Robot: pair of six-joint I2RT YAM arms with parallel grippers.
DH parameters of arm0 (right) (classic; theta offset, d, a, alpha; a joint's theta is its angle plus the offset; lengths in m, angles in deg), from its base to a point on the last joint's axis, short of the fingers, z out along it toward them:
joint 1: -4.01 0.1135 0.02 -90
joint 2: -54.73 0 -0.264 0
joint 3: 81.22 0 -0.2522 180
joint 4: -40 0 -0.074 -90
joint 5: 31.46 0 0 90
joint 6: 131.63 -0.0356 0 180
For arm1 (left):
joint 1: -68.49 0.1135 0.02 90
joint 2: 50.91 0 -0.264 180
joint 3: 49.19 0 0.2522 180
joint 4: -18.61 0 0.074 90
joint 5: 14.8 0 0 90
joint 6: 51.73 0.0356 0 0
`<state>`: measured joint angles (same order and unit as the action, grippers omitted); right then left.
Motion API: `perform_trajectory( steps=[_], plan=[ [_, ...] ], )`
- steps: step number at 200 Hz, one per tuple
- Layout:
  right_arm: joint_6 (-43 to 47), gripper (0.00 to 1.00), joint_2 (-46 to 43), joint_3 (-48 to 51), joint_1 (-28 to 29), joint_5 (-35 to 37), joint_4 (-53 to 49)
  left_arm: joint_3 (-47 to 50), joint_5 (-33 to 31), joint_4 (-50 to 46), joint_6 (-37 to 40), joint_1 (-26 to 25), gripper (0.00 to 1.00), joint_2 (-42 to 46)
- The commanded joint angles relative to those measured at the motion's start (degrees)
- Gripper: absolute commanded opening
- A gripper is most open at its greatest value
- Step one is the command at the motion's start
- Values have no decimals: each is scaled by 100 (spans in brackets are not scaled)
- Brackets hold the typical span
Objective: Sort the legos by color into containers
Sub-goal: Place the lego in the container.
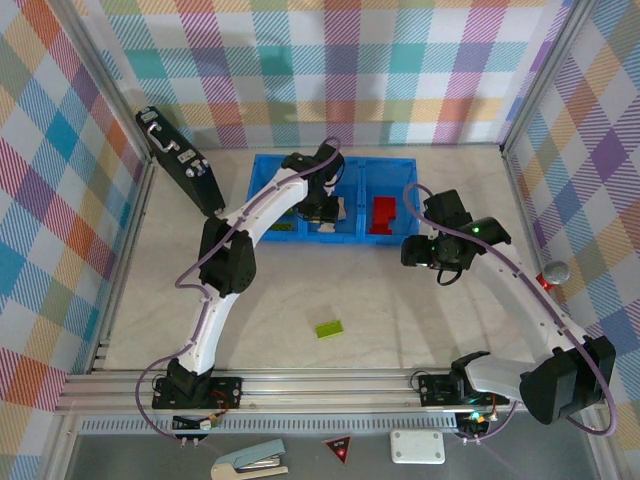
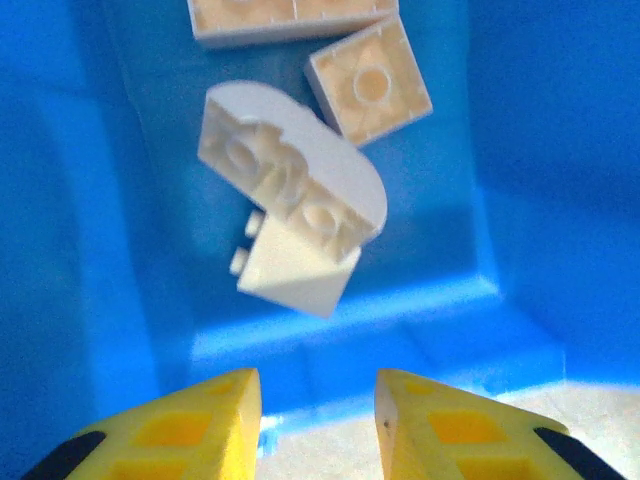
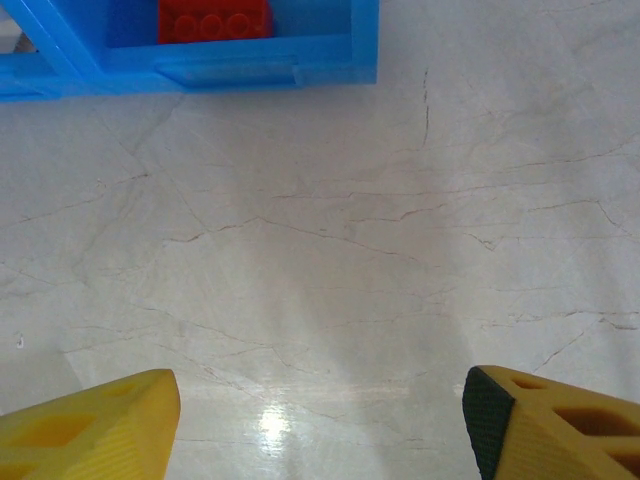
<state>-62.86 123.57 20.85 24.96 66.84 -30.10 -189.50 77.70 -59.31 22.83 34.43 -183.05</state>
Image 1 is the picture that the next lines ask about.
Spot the aluminium mounting rail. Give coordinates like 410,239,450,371
54,369,606,417

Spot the grey blue stapler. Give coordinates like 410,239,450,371
210,438,290,480

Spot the red triangle badge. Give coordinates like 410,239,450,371
322,435,353,465

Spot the grey slotted cable duct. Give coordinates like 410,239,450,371
79,418,459,434

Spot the black hard case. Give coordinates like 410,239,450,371
135,105,227,217

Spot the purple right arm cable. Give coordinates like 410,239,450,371
403,183,619,444

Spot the aluminium frame post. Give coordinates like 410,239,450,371
499,0,601,156
52,0,156,171

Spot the small wiring connector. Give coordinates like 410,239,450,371
172,412,224,434
457,409,494,432

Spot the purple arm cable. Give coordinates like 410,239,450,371
135,137,346,441
403,183,619,444

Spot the grey red knob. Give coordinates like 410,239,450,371
535,259,571,292

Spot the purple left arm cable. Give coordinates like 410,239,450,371
135,137,346,441

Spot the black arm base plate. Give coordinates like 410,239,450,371
152,377,244,410
418,373,510,407

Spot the blue plastic bin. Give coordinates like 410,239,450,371
359,157,419,246
249,153,314,245

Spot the aluminium frame side rail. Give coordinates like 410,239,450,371
89,164,157,374
502,149,576,371

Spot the white rectangular plate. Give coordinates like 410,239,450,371
389,429,447,465

